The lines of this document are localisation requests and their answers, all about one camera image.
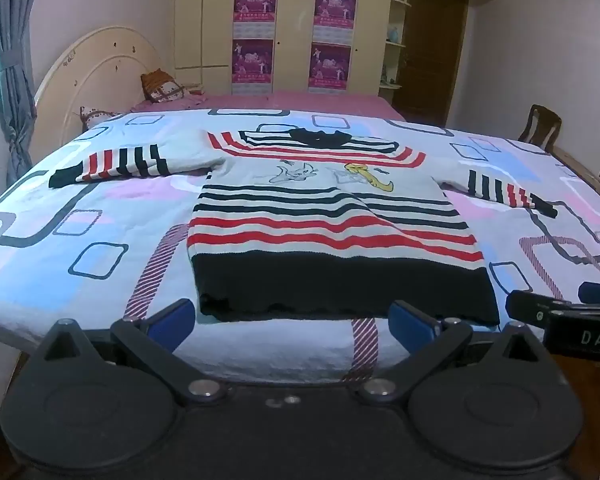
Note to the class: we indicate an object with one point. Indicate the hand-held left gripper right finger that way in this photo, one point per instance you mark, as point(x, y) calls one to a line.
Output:
point(410, 322)

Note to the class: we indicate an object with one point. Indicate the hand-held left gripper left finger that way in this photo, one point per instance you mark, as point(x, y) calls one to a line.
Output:
point(172, 317)

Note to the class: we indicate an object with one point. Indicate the striped knit sweater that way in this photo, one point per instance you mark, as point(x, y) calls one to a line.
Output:
point(330, 220)

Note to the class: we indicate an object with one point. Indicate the wooden table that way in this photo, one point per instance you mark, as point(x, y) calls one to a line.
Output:
point(572, 162)

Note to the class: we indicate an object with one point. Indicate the printed bed blanket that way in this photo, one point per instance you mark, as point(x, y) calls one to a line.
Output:
point(105, 200)

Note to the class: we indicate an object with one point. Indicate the dark wooden chair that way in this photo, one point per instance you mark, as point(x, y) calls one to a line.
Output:
point(540, 127)

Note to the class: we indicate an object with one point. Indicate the small patterned pillow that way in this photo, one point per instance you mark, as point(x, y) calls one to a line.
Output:
point(95, 116)

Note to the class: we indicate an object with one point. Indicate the orange plaid pillow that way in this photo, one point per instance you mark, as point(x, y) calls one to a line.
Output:
point(165, 87)

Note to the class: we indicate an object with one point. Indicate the pink bed sheet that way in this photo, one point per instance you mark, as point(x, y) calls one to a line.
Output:
point(290, 101)

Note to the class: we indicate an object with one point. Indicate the cream corner shelf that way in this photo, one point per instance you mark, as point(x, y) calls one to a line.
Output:
point(395, 60)

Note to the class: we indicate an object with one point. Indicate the cream bed headboard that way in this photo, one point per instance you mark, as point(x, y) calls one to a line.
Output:
point(95, 65)

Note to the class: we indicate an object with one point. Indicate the brown wooden door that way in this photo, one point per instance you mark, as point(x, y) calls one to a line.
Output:
point(430, 50)

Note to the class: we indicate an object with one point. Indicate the blue shelf ornament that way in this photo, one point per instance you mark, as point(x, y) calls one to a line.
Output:
point(393, 35)

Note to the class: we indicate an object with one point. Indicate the grey-blue curtain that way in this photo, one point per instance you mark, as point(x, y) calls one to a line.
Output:
point(12, 60)

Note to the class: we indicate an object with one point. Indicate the cream wardrobe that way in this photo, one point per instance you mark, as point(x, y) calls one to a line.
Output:
point(205, 10)

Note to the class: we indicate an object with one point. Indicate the magenta wall poster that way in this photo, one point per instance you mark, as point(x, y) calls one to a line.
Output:
point(330, 65)
point(336, 7)
point(252, 62)
point(255, 5)

